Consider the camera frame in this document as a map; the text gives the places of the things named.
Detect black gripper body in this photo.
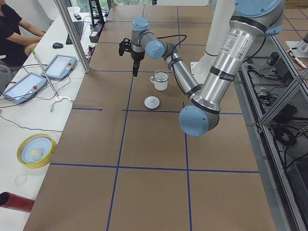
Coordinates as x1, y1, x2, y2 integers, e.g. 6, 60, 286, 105
131, 51, 144, 61

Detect white ceramic lid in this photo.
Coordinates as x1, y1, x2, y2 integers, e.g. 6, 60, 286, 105
144, 96, 160, 109

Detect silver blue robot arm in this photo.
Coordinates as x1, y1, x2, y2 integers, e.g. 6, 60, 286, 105
129, 0, 285, 137

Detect white enamel mug blue rim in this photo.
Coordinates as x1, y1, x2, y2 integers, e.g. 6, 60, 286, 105
150, 76, 169, 91

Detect black power adapter box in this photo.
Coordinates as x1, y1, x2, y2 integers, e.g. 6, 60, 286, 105
89, 24, 103, 43

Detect black keyboard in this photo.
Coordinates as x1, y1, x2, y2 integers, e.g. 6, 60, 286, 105
65, 21, 84, 45

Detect black handheld device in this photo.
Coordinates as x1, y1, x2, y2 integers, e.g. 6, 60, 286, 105
73, 13, 81, 20

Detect far blue teach pendant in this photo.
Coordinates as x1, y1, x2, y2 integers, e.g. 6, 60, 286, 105
44, 54, 77, 80

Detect blue teach pendant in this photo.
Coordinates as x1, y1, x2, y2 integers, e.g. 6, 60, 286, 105
44, 54, 77, 80
3, 72, 47, 103

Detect black computer mouse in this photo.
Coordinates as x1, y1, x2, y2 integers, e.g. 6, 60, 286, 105
52, 42, 63, 49

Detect metal reacher grabber stick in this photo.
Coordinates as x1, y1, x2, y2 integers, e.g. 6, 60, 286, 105
30, 47, 73, 112

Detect near blue teach pendant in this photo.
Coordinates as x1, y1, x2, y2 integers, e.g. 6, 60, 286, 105
3, 72, 47, 103

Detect person in black shirt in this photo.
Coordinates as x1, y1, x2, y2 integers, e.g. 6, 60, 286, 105
0, 0, 45, 66

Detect light blue plate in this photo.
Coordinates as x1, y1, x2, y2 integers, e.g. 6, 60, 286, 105
21, 137, 52, 164

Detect yellow tape roll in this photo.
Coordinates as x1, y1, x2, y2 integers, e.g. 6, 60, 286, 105
16, 133, 57, 169

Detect red cylinder bottle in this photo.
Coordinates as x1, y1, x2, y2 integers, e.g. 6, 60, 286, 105
0, 192, 35, 213

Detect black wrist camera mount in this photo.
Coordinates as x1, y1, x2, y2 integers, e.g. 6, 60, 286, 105
118, 38, 132, 56

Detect aluminium frame post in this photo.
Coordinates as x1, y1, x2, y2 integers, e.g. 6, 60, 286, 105
54, 0, 90, 73

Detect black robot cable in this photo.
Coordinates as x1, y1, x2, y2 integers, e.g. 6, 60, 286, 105
156, 35, 187, 63

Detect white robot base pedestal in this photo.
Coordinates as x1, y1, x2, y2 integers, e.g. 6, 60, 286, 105
191, 0, 235, 84

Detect aluminium side rack frame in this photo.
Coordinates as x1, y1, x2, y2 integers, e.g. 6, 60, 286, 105
237, 14, 308, 231

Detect clear rubber band ring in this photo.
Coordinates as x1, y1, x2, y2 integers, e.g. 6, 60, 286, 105
15, 173, 28, 186

